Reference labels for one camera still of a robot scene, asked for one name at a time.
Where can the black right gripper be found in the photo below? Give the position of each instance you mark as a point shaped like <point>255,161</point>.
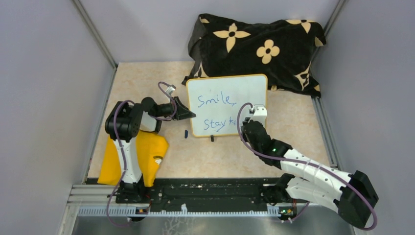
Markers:
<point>243,135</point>

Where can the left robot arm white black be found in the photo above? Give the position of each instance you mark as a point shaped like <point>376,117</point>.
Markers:
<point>134,150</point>

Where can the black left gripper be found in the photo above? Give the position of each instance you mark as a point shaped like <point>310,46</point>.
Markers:
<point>182,112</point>

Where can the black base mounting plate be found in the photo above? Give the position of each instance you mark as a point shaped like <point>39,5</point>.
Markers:
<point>206,194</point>

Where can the black floral pillow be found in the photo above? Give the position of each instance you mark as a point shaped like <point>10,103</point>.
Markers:
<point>281,50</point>

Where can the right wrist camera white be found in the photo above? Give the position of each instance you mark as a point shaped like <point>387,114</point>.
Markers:
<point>259,113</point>

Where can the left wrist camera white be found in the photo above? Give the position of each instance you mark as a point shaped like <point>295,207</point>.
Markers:
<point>169,90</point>

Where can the yellow cloth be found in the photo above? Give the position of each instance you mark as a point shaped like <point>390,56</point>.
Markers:
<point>151,150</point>

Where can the white whiteboard yellow frame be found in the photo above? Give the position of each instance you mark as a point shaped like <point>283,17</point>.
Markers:
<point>221,104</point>

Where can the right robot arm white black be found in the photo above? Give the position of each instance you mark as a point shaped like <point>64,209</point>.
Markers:
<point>351,195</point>

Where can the right aluminium frame post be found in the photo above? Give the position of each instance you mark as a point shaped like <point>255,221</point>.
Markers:
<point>334,16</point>

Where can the left aluminium frame post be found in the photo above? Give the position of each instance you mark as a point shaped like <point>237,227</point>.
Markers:
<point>94,32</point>

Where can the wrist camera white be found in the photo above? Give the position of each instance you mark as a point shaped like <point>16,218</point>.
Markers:
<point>169,90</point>
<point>259,113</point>

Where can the aluminium frame post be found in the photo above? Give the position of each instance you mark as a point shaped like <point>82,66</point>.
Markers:
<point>334,16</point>
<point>94,32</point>

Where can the aluminium front rail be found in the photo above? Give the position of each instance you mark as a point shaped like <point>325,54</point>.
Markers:
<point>95,200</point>

